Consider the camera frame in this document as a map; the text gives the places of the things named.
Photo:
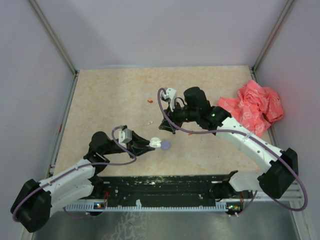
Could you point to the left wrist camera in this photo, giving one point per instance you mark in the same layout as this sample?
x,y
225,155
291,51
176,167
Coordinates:
x,y
125,136

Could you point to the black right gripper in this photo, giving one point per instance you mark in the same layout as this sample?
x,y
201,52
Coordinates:
x,y
172,116

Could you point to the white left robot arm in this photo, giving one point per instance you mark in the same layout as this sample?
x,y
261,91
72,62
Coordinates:
x,y
37,201

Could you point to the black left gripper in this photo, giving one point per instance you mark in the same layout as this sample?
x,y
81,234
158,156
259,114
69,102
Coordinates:
x,y
138,145

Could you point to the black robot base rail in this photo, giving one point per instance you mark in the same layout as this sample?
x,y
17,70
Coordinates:
x,y
175,193

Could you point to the white earbud charging case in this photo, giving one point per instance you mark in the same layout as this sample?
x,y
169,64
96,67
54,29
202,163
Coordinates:
x,y
155,142

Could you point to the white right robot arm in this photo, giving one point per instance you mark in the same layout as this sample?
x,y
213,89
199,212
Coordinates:
x,y
277,168

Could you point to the purple earbud charging case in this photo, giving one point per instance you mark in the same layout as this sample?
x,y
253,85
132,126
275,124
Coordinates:
x,y
165,145

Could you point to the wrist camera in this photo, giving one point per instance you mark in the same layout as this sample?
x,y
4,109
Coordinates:
x,y
169,95
125,136

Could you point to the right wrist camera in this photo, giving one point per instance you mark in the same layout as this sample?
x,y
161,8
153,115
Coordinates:
x,y
169,95

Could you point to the pink crumpled plastic bag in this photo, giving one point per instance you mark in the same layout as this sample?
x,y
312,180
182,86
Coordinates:
x,y
255,107

